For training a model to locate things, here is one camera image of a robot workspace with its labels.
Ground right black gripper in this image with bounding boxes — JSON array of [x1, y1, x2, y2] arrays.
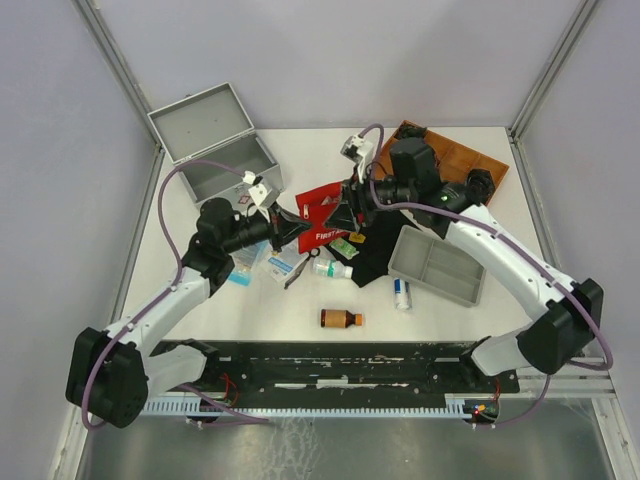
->
[[323, 163, 416, 234]]

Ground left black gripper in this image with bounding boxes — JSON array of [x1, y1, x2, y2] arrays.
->
[[223, 202, 314, 254]]

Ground red first aid kit pouch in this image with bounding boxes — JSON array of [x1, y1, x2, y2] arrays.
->
[[295, 182, 348, 254]]

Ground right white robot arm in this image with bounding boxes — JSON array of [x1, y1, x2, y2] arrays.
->
[[324, 135, 604, 391]]

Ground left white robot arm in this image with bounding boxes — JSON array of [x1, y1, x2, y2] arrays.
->
[[65, 198, 311, 429]]

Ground brown medicine bottle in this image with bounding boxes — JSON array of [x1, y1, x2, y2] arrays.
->
[[320, 309, 364, 329]]

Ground green small sachet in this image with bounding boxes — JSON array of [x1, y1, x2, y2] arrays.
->
[[329, 237, 359, 260]]

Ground blue white gauze packet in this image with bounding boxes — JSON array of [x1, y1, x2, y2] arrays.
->
[[260, 242, 306, 282]]

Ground black folded cloth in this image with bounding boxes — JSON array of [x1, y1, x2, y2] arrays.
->
[[325, 211, 417, 288]]

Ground light blue mask packet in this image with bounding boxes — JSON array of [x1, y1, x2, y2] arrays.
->
[[228, 241, 267, 286]]

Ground clear bottle green label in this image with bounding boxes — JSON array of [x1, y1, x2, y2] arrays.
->
[[312, 257, 353, 279]]

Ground white blue tube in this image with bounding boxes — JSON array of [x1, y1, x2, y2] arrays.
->
[[393, 278, 412, 311]]

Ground grey plastic divided tray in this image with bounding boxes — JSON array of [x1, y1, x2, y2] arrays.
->
[[388, 225, 485, 307]]

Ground dark rolled item top compartment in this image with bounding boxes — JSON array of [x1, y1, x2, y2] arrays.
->
[[395, 122, 428, 143]]

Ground grey metal first aid box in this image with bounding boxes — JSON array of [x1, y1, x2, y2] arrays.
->
[[148, 83, 284, 207]]

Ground brown wooden compartment tray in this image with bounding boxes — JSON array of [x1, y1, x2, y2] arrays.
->
[[375, 128, 509, 191]]

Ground black rolled item right compartment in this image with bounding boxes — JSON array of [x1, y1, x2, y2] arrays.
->
[[465, 169, 496, 205]]

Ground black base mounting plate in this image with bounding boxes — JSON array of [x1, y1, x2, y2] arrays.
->
[[193, 341, 520, 410]]

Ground black handled scissors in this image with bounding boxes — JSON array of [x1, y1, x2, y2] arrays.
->
[[284, 248, 320, 290]]

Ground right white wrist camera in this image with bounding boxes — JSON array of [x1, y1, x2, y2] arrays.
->
[[340, 135, 375, 174]]

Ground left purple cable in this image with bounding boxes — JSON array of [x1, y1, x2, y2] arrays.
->
[[80, 159, 274, 431]]

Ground purple cable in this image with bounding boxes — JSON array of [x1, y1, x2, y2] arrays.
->
[[80, 159, 274, 431], [357, 124, 615, 429]]

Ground light blue cable duct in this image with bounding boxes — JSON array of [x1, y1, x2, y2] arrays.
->
[[140, 393, 472, 420]]

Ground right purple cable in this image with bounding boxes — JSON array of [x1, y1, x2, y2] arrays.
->
[[357, 124, 615, 429]]

